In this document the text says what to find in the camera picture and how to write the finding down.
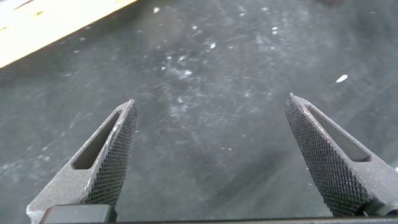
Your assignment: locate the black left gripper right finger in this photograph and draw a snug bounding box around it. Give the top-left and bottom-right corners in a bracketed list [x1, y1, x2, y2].
[285, 93, 398, 217]

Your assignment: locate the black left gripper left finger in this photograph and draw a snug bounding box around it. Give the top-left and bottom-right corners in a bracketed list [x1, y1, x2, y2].
[26, 99, 139, 223]

